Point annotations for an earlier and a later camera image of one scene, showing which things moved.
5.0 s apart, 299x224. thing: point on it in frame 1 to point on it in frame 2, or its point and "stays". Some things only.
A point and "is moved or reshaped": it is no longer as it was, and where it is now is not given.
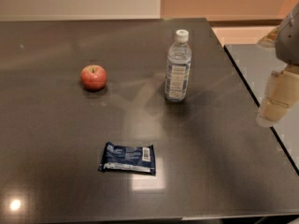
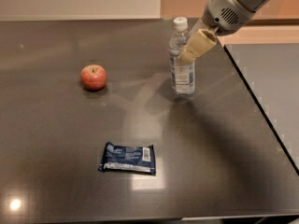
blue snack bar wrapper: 138,159 stays
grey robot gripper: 289,44 to 224,15
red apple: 93,77 stays
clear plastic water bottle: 177,74 is moved or reshaped
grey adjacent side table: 256,63 stays
